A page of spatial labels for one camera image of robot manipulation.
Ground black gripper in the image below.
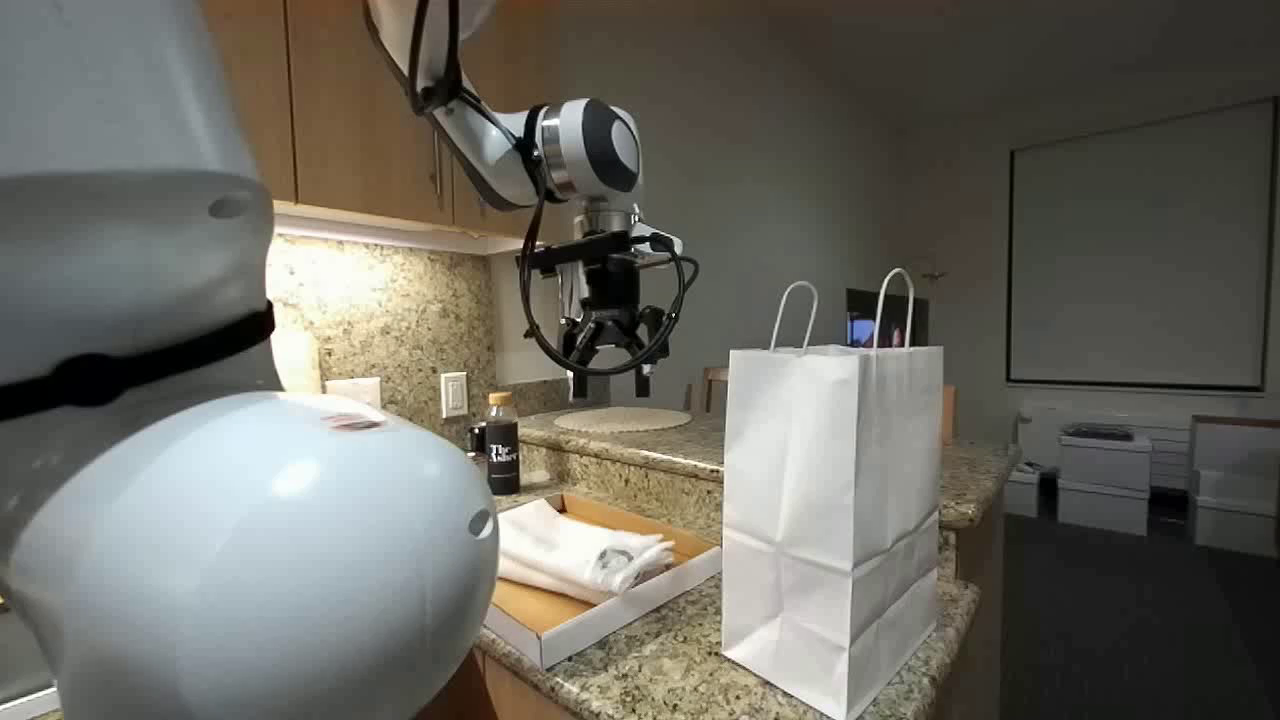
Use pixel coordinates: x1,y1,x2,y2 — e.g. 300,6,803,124
538,231,690,410

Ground white towel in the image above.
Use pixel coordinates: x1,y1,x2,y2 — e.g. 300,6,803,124
496,556,648,607
496,495,680,602

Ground round white plate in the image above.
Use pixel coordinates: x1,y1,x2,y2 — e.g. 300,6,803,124
554,403,697,439

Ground wooden dining chair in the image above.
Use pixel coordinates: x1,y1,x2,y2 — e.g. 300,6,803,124
680,366,731,415

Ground dark bottle with label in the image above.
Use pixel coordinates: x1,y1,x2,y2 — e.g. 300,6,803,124
477,389,525,502

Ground shallow cardboard box tray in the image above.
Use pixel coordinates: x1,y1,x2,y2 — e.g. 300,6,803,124
477,489,724,678

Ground dark monitor with blue glow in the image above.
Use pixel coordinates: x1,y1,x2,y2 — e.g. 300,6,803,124
846,285,936,353

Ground wooden counter drawer front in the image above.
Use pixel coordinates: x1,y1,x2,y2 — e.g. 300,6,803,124
415,649,583,720

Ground small white storage box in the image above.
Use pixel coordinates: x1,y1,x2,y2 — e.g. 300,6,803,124
1001,455,1047,525

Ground white storage box stack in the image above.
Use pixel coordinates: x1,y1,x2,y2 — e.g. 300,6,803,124
1052,421,1157,541
1188,414,1280,564

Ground white projector screen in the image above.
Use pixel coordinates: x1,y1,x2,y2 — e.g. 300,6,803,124
1003,94,1280,398

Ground white wall outlet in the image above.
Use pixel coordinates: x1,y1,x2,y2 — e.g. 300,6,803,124
435,367,472,421

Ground white paper bag with handles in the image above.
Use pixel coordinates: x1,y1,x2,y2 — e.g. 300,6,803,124
716,266,949,720

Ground white wall switch plate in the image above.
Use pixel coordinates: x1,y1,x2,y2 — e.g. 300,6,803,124
320,371,387,414

